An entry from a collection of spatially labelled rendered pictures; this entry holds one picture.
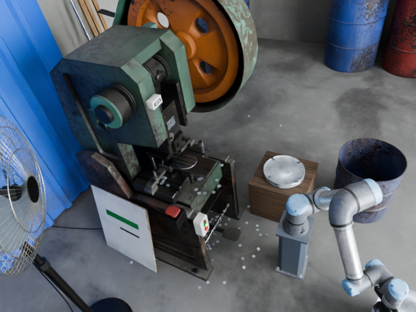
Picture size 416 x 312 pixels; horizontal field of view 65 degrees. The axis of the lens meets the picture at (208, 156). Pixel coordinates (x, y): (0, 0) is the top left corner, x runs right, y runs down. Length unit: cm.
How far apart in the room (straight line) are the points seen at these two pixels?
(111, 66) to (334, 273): 185
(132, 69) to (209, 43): 54
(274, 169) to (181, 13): 123
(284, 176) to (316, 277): 69
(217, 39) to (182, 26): 22
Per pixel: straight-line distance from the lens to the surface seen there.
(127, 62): 151
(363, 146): 264
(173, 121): 182
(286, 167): 241
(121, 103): 148
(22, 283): 290
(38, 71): 268
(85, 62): 163
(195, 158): 196
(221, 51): 185
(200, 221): 185
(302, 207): 182
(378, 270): 174
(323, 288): 236
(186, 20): 189
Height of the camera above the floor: 212
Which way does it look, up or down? 43 degrees down
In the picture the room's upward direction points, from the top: 10 degrees counter-clockwise
